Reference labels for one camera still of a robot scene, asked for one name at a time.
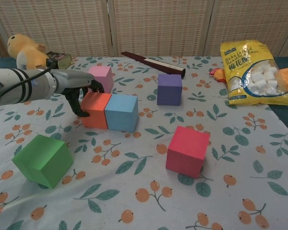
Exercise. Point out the woven folding screen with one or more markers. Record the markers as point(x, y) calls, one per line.
point(158, 24)

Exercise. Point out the dark red folded fan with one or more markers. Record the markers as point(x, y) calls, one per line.
point(158, 65)

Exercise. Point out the pink foam cube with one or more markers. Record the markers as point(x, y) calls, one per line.
point(103, 76)

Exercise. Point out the purple foam cube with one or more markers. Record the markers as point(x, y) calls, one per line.
point(169, 89)

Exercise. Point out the light blue foam cube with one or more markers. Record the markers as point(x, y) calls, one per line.
point(121, 112)

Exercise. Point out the dark rectangular food tin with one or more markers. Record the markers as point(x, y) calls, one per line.
point(62, 60)

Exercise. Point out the yellow marshmallow bag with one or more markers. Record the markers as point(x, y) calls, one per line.
point(240, 72)

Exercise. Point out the green foam cube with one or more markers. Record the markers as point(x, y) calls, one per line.
point(43, 160)

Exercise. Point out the orange foam cube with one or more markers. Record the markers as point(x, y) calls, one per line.
point(93, 110)

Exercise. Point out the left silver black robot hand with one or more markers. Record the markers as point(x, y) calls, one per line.
point(72, 80)

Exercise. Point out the yellow plush animal toy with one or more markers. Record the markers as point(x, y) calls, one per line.
point(26, 50)

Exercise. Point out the floral patterned tablecloth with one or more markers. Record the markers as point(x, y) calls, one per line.
point(134, 191)

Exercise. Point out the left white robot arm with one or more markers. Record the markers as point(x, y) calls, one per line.
point(19, 91)

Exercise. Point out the yellow rubber chicken toy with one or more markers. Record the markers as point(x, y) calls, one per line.
point(219, 75)

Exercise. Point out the red foam cube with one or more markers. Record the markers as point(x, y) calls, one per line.
point(186, 153)

